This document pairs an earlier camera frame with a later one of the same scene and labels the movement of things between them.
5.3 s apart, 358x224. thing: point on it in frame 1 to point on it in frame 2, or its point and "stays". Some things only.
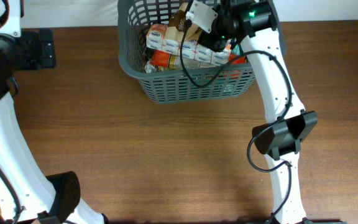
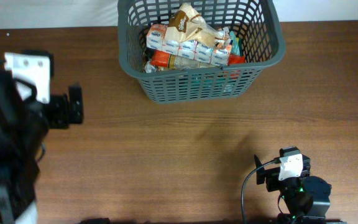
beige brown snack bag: (175, 29) stays
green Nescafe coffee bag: (236, 49) stays
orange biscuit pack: (161, 58) stays
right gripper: (210, 40) to (272, 181)
